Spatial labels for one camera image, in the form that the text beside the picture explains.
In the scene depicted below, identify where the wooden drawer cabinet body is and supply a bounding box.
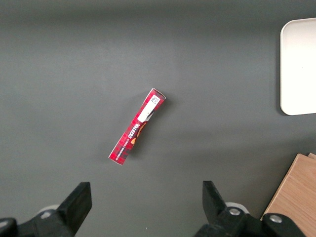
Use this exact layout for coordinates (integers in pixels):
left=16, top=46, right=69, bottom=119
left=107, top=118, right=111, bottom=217
left=260, top=153, right=316, bottom=237

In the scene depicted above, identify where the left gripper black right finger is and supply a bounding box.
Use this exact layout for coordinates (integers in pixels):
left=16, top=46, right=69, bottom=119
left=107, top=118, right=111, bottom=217
left=195, top=181, right=307, bottom=237

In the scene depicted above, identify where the red tartan cookie box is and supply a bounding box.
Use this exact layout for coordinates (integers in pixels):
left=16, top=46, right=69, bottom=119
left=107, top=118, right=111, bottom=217
left=108, top=87, right=166, bottom=166

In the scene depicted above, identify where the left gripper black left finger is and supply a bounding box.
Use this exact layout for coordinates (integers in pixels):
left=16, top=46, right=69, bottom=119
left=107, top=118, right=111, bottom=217
left=0, top=182, right=93, bottom=237

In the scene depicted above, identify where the beige plastic tray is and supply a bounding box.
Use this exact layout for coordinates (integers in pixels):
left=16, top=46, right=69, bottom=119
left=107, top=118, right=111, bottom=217
left=280, top=17, right=316, bottom=116

